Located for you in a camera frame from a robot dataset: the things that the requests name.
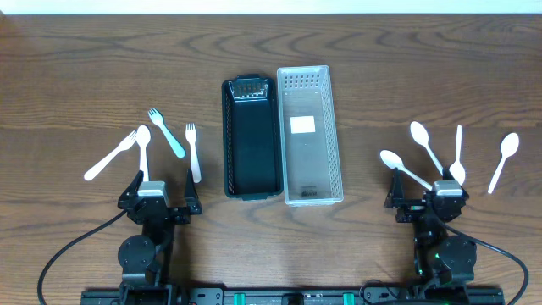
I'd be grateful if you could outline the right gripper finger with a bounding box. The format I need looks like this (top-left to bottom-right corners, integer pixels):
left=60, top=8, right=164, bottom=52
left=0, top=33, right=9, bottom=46
left=387, top=168, right=404, bottom=200
left=442, top=167, right=455, bottom=180

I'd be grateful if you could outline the white spoon bowl down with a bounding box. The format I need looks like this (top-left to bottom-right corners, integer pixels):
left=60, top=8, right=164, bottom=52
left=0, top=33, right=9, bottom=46
left=449, top=125, right=466, bottom=185

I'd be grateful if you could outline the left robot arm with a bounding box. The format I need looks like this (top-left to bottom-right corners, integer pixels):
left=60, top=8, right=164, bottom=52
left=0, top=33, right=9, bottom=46
left=118, top=170, right=202, bottom=304

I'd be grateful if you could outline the black mounting rail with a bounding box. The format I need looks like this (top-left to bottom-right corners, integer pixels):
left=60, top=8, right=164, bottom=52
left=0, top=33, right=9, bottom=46
left=80, top=286, right=505, bottom=305

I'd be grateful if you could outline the white spoon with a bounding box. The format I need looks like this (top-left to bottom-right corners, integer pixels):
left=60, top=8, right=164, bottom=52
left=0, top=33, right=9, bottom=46
left=136, top=125, right=151, bottom=181
left=379, top=150, right=433, bottom=191
left=410, top=121, right=443, bottom=175
left=487, top=132, right=519, bottom=194

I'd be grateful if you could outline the mint green plastic fork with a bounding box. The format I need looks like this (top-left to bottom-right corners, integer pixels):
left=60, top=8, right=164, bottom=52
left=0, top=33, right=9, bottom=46
left=147, top=108, right=185, bottom=158

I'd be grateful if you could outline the white label in basket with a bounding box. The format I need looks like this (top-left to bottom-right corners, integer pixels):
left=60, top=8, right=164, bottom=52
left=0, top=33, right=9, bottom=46
left=290, top=116, right=316, bottom=134

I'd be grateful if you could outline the dark green plastic basket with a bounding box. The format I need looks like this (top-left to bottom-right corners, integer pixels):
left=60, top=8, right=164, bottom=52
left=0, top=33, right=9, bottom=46
left=221, top=75, right=283, bottom=201

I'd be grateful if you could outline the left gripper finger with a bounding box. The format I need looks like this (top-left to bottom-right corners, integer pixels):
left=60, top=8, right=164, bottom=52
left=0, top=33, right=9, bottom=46
left=119, top=170, right=144, bottom=202
left=184, top=169, right=198, bottom=206

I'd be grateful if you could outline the white fork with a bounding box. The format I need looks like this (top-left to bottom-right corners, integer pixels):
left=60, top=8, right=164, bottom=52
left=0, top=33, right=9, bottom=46
left=185, top=123, right=202, bottom=183
left=84, top=130, right=136, bottom=181

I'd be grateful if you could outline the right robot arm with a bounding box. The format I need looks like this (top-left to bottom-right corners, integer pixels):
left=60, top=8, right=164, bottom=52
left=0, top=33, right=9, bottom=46
left=384, top=169, right=477, bottom=302

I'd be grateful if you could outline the clear white plastic basket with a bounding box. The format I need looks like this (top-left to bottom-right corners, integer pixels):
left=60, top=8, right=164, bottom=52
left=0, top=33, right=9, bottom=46
left=277, top=65, right=344, bottom=207

